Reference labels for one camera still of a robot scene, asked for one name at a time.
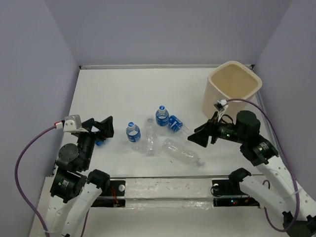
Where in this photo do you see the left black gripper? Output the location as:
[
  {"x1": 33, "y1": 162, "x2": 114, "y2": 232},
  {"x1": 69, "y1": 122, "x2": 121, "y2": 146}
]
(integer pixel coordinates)
[{"x1": 78, "y1": 115, "x2": 115, "y2": 168}]

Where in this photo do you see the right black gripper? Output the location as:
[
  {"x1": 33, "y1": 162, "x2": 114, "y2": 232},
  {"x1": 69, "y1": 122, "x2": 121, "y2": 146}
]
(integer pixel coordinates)
[{"x1": 187, "y1": 111, "x2": 246, "y2": 146}]

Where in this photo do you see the blue label bottle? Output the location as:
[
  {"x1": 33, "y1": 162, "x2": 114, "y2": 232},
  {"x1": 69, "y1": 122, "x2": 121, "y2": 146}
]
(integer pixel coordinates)
[
  {"x1": 155, "y1": 105, "x2": 169, "y2": 136},
  {"x1": 168, "y1": 115, "x2": 191, "y2": 141},
  {"x1": 126, "y1": 122, "x2": 141, "y2": 151}
]

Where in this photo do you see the clear bottle large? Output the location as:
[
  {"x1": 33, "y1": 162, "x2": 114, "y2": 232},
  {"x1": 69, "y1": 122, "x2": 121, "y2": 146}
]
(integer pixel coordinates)
[{"x1": 162, "y1": 138, "x2": 204, "y2": 167}]

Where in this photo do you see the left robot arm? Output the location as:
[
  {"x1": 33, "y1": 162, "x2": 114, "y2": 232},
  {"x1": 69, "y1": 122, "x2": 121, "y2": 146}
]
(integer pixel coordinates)
[{"x1": 44, "y1": 115, "x2": 114, "y2": 237}]

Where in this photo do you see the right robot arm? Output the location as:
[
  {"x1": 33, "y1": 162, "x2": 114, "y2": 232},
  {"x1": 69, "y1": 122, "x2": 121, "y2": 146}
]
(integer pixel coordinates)
[{"x1": 188, "y1": 111, "x2": 316, "y2": 237}]

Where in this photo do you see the beige plastic bin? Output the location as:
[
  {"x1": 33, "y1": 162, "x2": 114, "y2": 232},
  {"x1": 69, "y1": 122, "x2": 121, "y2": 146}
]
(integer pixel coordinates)
[{"x1": 202, "y1": 61, "x2": 262, "y2": 118}]

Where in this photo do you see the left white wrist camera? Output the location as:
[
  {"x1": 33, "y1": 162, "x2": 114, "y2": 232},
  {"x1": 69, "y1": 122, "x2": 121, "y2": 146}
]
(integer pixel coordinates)
[{"x1": 54, "y1": 115, "x2": 82, "y2": 132}]

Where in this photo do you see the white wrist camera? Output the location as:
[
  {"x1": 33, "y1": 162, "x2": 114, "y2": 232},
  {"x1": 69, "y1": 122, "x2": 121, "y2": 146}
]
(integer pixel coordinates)
[
  {"x1": 213, "y1": 99, "x2": 228, "y2": 111},
  {"x1": 54, "y1": 115, "x2": 82, "y2": 132}
]

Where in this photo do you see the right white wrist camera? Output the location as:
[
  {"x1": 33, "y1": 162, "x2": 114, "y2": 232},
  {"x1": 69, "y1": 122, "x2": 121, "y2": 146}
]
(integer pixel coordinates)
[{"x1": 213, "y1": 99, "x2": 228, "y2": 111}]

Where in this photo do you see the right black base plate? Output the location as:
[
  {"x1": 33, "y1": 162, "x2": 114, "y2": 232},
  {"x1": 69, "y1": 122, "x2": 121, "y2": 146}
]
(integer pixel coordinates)
[{"x1": 210, "y1": 179, "x2": 260, "y2": 207}]

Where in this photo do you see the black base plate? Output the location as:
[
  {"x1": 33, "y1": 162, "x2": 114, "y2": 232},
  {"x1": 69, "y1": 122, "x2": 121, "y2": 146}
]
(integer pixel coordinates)
[
  {"x1": 210, "y1": 179, "x2": 260, "y2": 207},
  {"x1": 91, "y1": 180, "x2": 126, "y2": 208}
]

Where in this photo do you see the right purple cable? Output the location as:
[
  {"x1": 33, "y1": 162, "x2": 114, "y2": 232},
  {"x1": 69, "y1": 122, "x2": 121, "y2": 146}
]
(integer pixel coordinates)
[{"x1": 226, "y1": 98, "x2": 301, "y2": 232}]

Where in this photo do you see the purple cable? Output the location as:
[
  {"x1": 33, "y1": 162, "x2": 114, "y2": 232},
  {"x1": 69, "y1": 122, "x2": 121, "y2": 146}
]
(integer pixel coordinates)
[
  {"x1": 14, "y1": 122, "x2": 65, "y2": 234},
  {"x1": 226, "y1": 98, "x2": 301, "y2": 232}
]

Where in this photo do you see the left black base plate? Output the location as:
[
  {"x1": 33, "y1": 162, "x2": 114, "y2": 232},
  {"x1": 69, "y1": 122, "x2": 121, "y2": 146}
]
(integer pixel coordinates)
[{"x1": 91, "y1": 180, "x2": 126, "y2": 208}]

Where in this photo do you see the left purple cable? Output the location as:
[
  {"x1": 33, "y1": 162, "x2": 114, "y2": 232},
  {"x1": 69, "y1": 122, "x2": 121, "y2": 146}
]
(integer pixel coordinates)
[{"x1": 14, "y1": 122, "x2": 65, "y2": 234}]

